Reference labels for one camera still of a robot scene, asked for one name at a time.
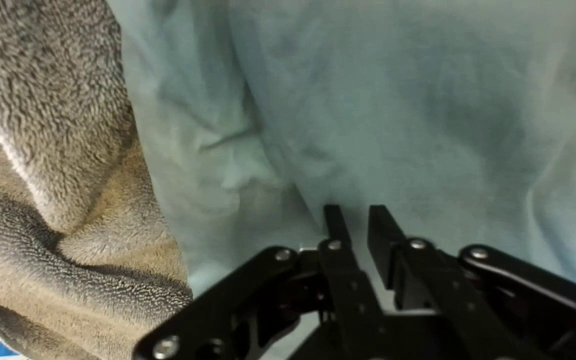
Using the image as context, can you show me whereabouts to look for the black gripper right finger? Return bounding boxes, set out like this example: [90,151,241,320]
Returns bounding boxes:
[368,204,576,360]

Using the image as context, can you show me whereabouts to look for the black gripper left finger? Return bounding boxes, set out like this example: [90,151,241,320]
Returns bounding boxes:
[132,206,388,360]

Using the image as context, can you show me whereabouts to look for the light blue pillowcase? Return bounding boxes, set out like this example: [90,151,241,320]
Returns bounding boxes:
[103,0,576,360]

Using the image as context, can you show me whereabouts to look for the grey towel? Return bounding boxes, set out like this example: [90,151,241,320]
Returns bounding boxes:
[0,0,189,360]

